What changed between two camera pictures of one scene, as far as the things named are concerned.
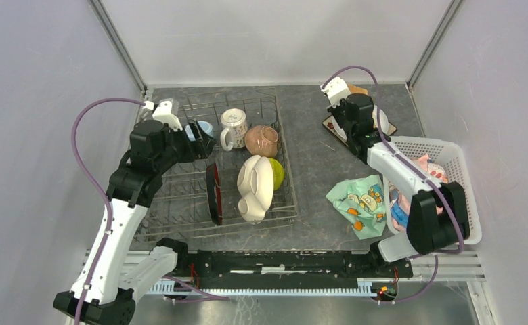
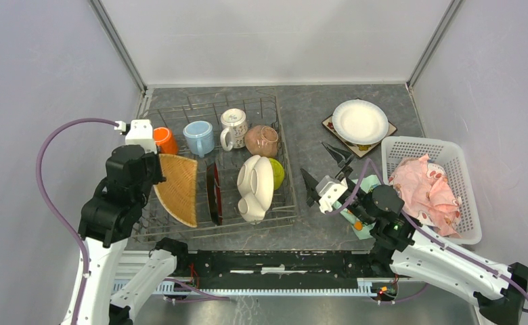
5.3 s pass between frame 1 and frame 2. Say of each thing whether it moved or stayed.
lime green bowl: stayed
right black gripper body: moved
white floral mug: stayed
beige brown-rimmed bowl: stayed
